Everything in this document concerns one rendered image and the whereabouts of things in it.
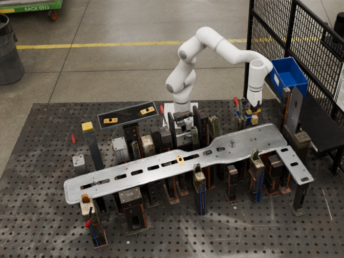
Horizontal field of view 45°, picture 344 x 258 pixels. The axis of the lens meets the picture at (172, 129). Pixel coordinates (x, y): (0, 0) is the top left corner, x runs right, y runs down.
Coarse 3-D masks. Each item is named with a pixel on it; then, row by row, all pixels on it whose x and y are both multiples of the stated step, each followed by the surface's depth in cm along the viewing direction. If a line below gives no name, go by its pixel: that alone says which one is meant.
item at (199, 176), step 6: (198, 174) 236; (198, 180) 233; (204, 180) 235; (198, 186) 237; (204, 186) 238; (198, 192) 241; (204, 192) 244; (198, 198) 246; (204, 198) 248; (192, 204) 263; (198, 204) 250; (204, 204) 252; (198, 210) 255; (204, 210) 257
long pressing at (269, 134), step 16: (256, 128) 265; (272, 128) 264; (224, 144) 257; (240, 144) 256; (256, 144) 255; (272, 144) 254; (144, 160) 252; (160, 160) 252; (192, 160) 250; (208, 160) 249; (224, 160) 248; (240, 160) 249; (80, 176) 247; (96, 176) 246; (112, 176) 245; (128, 176) 245; (144, 176) 244; (160, 176) 243; (64, 192) 240; (80, 192) 238; (96, 192) 238; (112, 192) 238
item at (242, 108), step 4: (240, 100) 253; (244, 100) 254; (240, 104) 255; (244, 104) 252; (240, 108) 257; (244, 108) 258; (240, 112) 259; (244, 112) 260; (240, 116) 260; (244, 116) 261; (244, 120) 263
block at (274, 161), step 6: (270, 156) 250; (276, 156) 250; (270, 162) 248; (276, 162) 247; (270, 168) 249; (276, 168) 245; (282, 168) 247; (270, 174) 252; (276, 174) 249; (270, 180) 256; (276, 180) 256; (264, 186) 268; (270, 186) 258; (276, 186) 260; (270, 192) 263; (276, 192) 264
